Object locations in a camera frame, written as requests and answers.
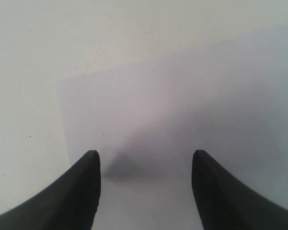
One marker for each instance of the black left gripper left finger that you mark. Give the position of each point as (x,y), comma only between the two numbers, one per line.
(69,203)

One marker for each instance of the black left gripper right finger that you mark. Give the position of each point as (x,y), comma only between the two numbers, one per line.
(225,203)

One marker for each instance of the white paper with square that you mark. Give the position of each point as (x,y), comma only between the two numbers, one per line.
(146,120)

